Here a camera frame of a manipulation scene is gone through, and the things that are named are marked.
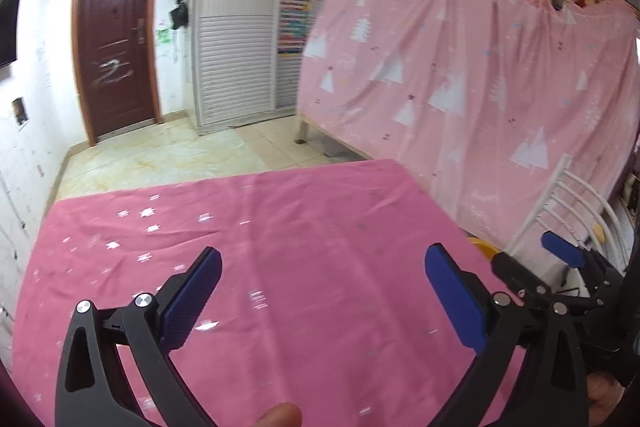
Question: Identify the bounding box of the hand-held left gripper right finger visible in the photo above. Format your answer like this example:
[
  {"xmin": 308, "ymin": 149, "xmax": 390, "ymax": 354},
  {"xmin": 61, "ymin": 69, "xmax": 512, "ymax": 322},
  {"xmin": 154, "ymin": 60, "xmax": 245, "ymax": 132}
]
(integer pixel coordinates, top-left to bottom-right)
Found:
[{"xmin": 425, "ymin": 244, "xmax": 591, "ymax": 427}]

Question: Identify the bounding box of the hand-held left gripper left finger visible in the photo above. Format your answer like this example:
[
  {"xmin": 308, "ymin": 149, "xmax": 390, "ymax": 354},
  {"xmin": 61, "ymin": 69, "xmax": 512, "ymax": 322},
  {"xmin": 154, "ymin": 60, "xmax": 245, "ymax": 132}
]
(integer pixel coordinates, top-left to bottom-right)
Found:
[{"xmin": 55, "ymin": 247, "xmax": 223, "ymax": 427}]

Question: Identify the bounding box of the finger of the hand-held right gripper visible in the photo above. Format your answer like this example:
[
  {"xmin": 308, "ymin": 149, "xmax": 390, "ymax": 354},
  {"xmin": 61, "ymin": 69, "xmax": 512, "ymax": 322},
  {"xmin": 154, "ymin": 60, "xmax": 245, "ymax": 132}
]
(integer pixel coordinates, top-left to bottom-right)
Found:
[
  {"xmin": 491, "ymin": 252, "xmax": 598, "ymax": 315},
  {"xmin": 542, "ymin": 231, "xmax": 626, "ymax": 308}
]

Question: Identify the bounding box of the yellow plastic bin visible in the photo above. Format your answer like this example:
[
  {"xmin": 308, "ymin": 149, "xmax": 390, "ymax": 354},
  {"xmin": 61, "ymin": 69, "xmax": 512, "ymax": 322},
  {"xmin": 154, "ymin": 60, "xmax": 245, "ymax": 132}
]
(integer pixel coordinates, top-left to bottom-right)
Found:
[{"xmin": 467, "ymin": 237, "xmax": 499, "ymax": 260}]

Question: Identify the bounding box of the person's right hand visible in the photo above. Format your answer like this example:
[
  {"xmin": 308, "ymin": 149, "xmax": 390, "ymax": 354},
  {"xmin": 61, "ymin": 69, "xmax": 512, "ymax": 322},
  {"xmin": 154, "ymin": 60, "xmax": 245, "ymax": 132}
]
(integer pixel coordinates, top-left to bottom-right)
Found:
[{"xmin": 586, "ymin": 374, "xmax": 628, "ymax": 427}]

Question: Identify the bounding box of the person's left hand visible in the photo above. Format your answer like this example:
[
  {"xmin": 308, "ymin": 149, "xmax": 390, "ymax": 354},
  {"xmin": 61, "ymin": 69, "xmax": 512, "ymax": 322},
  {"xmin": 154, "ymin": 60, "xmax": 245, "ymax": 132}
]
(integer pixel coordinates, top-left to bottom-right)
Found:
[{"xmin": 254, "ymin": 402, "xmax": 304, "ymax": 427}]

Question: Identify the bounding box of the white metal chair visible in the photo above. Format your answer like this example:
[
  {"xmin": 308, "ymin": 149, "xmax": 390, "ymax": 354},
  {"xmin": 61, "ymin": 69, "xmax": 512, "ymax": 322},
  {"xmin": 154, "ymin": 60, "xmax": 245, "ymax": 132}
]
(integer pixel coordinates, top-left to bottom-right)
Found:
[{"xmin": 502, "ymin": 153, "xmax": 633, "ymax": 298}]

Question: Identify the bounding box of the pink star print tablecloth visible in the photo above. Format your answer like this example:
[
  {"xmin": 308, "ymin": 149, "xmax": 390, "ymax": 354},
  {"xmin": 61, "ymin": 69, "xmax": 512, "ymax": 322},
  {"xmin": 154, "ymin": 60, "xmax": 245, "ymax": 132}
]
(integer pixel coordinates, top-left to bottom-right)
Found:
[{"xmin": 10, "ymin": 158, "xmax": 531, "ymax": 427}]

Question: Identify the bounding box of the pink tree print curtain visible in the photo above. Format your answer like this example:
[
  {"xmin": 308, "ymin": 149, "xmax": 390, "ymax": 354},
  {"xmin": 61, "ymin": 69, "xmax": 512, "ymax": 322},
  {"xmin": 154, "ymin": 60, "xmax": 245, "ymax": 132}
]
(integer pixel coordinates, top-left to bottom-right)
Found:
[{"xmin": 298, "ymin": 0, "xmax": 640, "ymax": 253}]

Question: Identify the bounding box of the dark brown door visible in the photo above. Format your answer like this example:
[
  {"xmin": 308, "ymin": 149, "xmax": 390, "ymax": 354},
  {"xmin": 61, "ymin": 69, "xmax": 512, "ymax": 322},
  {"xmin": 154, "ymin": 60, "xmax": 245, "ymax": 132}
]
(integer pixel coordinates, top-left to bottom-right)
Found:
[{"xmin": 71, "ymin": 0, "xmax": 163, "ymax": 146}]

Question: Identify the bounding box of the white louvered wardrobe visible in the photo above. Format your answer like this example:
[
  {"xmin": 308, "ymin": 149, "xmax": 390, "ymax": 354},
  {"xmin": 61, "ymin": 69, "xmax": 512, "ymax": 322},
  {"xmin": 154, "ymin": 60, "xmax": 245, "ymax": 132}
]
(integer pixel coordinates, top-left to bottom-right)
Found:
[{"xmin": 192, "ymin": 0, "xmax": 351, "ymax": 128}]

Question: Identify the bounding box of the colourful grid poster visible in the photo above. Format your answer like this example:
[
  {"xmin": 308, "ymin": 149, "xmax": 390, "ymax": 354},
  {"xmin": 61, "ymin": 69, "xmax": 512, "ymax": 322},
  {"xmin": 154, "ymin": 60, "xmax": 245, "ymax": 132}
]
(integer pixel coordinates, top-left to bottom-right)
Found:
[{"xmin": 277, "ymin": 0, "xmax": 313, "ymax": 56}]

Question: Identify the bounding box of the black flat television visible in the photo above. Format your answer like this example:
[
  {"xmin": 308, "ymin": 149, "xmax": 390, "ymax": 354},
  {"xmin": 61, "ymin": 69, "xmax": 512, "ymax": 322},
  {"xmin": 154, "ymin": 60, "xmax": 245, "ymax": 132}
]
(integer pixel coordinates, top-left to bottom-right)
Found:
[{"xmin": 0, "ymin": 0, "xmax": 23, "ymax": 68}]

